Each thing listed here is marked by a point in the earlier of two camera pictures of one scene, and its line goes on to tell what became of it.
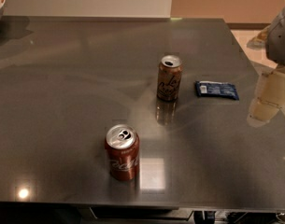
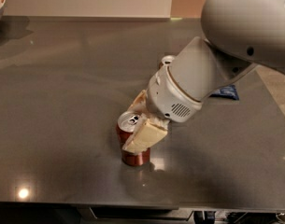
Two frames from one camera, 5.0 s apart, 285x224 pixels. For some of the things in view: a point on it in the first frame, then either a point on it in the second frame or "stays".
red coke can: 123,151 -> 126,123
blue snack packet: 217,89 stays
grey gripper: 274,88 -> 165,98
